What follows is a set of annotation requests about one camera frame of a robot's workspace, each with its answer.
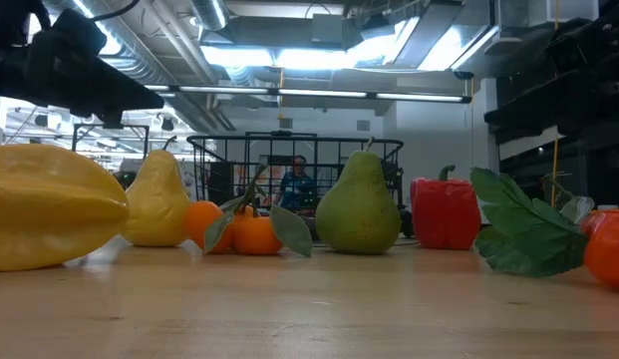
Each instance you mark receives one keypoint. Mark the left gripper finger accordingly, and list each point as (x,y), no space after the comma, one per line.
(124,92)

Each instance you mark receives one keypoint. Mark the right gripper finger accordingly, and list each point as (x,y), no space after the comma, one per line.
(548,109)

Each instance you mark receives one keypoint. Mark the orange carrot with green leaves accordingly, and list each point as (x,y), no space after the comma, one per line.
(523,229)

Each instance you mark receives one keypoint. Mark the yellow starfruit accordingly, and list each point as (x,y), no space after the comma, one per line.
(45,209)

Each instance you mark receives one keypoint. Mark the red bell pepper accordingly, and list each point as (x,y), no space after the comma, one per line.
(444,212)

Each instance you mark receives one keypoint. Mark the tangerine cluster with leaves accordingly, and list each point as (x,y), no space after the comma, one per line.
(254,237)

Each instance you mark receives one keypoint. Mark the green pear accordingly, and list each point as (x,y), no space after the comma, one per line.
(359,209)

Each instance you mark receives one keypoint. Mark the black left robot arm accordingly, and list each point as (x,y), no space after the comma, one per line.
(10,30)

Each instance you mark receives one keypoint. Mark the grey round mat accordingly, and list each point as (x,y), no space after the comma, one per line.
(408,244)

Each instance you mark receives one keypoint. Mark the long ceiling light bar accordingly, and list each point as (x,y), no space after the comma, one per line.
(319,93)

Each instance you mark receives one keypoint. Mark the person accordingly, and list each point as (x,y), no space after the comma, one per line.
(295,189)

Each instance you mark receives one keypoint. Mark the black metal rack frame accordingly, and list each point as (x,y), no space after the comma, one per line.
(109,127)

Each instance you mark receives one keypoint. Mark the silver ventilation duct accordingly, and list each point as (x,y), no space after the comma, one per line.
(209,12)

